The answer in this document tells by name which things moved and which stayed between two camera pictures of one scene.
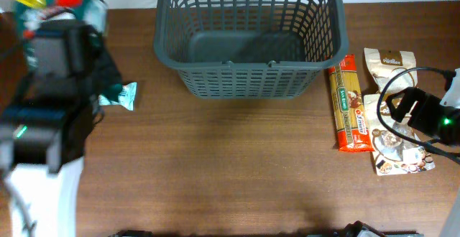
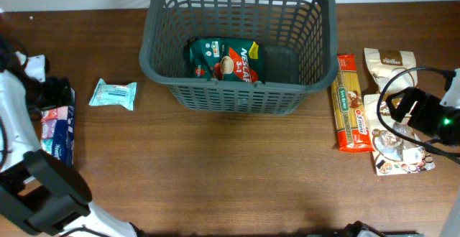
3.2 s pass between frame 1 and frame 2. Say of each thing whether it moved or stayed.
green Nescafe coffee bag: moved
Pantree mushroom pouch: stayed
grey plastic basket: moved
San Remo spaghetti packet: stayed
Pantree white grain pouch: stayed
